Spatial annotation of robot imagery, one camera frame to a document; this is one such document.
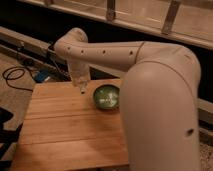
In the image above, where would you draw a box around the green ceramic bowl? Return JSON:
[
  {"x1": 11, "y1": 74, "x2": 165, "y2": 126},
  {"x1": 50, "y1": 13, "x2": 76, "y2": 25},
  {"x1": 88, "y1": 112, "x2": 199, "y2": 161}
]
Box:
[{"x1": 93, "y1": 84, "x2": 119, "y2": 110}]

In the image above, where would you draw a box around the wooden board table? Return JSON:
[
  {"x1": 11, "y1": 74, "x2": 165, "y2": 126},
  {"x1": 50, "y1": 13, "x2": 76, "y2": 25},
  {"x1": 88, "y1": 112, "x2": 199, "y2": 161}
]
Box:
[{"x1": 11, "y1": 79, "x2": 128, "y2": 171}]

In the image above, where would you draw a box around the black coiled cable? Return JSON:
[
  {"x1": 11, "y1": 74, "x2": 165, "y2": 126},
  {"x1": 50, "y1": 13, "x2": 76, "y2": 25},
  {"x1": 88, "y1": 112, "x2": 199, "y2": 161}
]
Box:
[{"x1": 2, "y1": 65, "x2": 35, "y2": 93}]

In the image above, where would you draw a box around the white plastic bottle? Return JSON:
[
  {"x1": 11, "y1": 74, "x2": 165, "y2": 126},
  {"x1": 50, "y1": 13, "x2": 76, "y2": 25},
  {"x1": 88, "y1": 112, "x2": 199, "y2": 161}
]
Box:
[{"x1": 72, "y1": 70, "x2": 90, "y2": 94}]

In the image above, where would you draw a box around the blue box on floor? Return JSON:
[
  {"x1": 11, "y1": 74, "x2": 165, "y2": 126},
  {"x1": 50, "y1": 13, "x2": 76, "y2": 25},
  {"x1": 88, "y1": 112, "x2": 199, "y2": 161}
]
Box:
[{"x1": 34, "y1": 70, "x2": 50, "y2": 83}]

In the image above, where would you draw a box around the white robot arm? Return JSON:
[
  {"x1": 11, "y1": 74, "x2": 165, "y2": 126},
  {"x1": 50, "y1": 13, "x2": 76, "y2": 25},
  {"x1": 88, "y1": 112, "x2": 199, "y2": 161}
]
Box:
[{"x1": 54, "y1": 28, "x2": 201, "y2": 171}]

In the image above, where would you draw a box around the grey metal floor rail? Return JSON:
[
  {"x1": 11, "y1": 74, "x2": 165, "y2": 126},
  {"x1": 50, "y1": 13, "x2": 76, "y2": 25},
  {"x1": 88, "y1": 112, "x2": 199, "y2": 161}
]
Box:
[{"x1": 0, "y1": 26, "x2": 213, "y2": 126}]

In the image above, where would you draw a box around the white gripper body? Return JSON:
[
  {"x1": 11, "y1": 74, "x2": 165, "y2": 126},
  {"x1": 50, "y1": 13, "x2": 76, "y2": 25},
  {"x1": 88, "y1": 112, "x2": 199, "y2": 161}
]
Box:
[{"x1": 68, "y1": 60, "x2": 90, "y2": 83}]

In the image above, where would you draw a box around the black object at left edge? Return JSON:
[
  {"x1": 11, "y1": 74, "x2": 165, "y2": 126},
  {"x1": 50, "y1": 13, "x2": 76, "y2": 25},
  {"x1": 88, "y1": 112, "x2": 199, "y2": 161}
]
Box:
[{"x1": 0, "y1": 107, "x2": 22, "y2": 162}]

